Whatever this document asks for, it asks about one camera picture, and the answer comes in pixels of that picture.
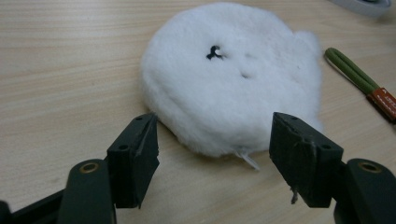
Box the grey round object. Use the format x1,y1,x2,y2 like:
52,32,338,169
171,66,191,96
328,0,393,19

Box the green cord with orange tag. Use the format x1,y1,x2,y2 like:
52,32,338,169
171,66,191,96
323,47,396,125

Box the white fluffy plush toy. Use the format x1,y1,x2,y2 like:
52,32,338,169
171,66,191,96
140,2,325,172

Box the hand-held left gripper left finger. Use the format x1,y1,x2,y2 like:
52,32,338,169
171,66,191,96
106,112,161,210

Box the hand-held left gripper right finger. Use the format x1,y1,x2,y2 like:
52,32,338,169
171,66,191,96
269,112,345,209

